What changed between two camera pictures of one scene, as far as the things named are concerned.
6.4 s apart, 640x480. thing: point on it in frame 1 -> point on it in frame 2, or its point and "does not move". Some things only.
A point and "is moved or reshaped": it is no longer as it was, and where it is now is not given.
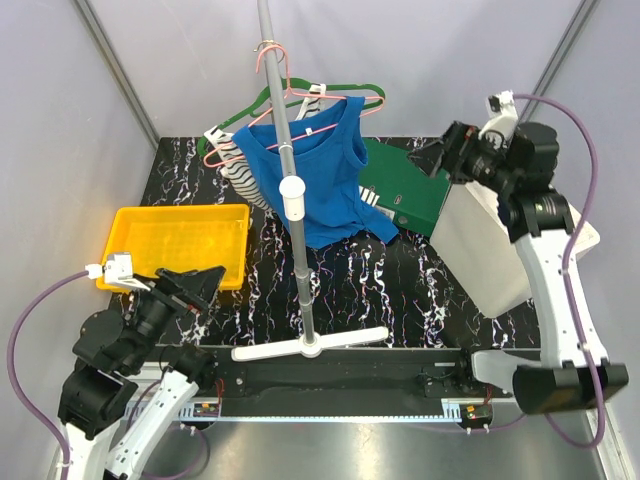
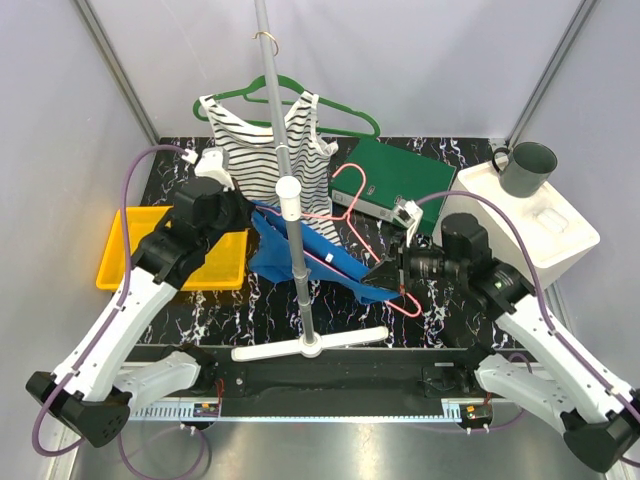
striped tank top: (232, 165) is moved or reshaped
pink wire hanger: (290, 92) -> (356, 199)
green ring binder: (400, 188) does not move
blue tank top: (329, 152) -> (327, 259)
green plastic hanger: (268, 91) is moved or reshaped
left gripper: (169, 288) -> (244, 207)
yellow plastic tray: (179, 237) does not move
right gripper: (458, 142) -> (385, 275)
